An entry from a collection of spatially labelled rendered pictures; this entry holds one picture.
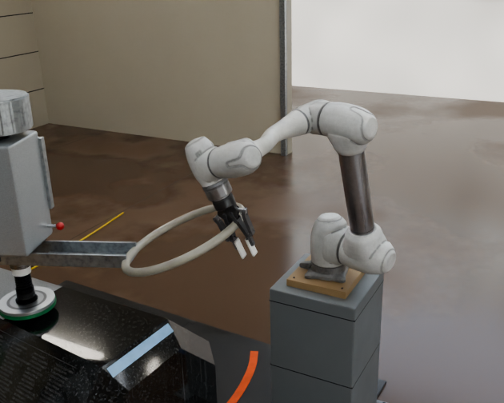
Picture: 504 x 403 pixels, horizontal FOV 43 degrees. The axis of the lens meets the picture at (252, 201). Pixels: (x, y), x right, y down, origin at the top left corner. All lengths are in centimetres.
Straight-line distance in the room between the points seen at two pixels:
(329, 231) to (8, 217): 128
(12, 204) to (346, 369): 153
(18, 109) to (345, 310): 149
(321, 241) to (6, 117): 135
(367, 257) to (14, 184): 137
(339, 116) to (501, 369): 203
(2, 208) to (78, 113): 664
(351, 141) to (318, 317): 84
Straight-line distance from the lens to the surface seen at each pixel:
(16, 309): 263
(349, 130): 231
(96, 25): 847
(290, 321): 286
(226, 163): 195
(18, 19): 903
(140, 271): 216
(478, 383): 374
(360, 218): 256
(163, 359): 244
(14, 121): 233
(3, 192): 238
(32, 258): 250
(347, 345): 280
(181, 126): 795
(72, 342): 247
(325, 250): 275
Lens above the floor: 219
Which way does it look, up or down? 22 degrees down
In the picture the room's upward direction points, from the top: 2 degrees counter-clockwise
